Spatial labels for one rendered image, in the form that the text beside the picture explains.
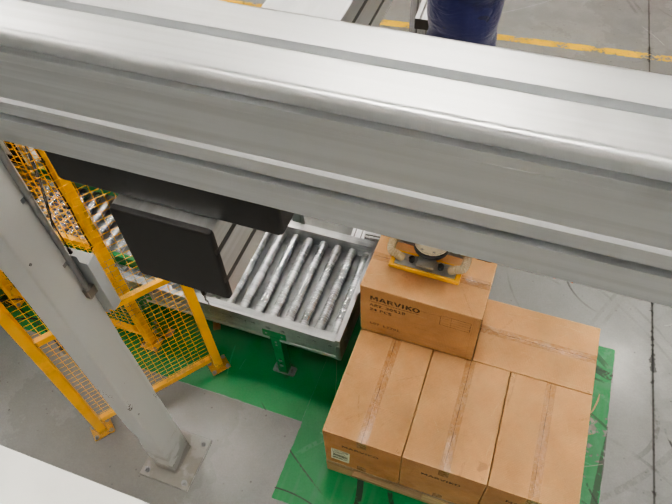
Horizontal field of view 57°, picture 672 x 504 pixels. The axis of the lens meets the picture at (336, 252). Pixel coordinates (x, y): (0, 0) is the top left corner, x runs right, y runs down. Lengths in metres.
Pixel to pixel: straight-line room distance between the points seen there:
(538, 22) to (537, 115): 6.23
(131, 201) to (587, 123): 0.37
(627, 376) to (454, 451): 1.42
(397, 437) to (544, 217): 2.74
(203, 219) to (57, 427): 3.62
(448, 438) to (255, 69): 2.82
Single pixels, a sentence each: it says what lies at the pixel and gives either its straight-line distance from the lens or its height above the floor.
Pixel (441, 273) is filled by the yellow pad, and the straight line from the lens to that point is 2.93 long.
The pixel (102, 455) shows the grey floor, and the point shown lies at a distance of 3.94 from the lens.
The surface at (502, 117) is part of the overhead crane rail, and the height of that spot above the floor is 3.21.
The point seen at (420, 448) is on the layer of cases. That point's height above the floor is 0.54.
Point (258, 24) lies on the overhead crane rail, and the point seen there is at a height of 3.21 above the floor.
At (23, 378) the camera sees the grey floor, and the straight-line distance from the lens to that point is 4.37.
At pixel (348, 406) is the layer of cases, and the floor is 0.54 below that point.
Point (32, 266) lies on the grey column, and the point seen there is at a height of 1.92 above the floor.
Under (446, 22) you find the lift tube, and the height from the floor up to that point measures 2.34.
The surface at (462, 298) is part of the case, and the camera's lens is 3.02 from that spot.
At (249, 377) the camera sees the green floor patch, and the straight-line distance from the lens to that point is 3.90.
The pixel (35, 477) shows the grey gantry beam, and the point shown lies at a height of 3.22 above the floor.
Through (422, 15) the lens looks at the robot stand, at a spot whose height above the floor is 2.01.
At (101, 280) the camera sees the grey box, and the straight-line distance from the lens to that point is 2.38.
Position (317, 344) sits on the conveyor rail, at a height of 0.50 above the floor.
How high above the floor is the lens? 3.44
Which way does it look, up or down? 52 degrees down
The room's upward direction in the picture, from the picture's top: 4 degrees counter-clockwise
